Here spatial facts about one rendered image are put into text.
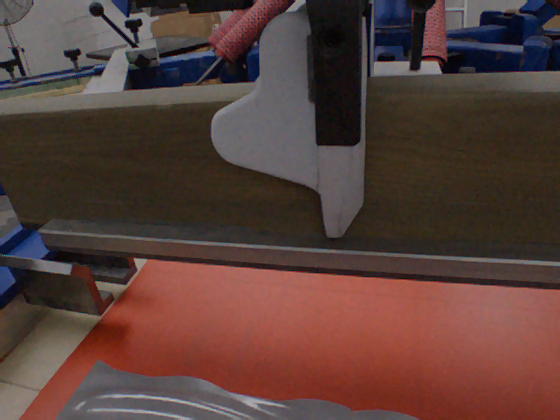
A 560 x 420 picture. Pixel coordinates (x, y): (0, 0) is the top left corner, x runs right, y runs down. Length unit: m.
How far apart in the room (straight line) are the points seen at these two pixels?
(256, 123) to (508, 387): 0.22
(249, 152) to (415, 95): 0.07
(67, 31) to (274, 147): 5.59
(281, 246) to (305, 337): 0.13
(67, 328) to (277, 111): 0.27
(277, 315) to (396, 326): 0.09
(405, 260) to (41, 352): 0.28
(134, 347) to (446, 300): 0.24
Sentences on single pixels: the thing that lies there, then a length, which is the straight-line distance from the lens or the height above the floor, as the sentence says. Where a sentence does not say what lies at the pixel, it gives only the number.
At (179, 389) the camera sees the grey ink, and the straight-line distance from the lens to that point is 0.29.
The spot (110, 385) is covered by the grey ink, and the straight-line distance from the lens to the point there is 0.31.
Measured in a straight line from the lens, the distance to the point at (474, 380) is 0.30.
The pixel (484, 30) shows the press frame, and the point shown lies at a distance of 1.16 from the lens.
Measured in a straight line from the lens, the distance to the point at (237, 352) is 0.31.
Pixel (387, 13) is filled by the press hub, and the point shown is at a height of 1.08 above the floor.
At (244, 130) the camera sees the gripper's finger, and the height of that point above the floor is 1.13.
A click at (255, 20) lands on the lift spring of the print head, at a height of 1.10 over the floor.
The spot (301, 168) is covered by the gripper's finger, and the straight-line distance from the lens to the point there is 0.16.
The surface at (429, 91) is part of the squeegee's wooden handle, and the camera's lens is 0.17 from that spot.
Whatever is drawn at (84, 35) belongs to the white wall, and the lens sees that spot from 5.58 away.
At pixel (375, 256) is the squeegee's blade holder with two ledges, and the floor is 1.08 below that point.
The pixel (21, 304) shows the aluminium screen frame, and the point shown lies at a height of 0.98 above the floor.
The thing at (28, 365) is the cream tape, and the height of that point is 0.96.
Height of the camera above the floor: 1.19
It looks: 30 degrees down
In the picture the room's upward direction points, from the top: 6 degrees counter-clockwise
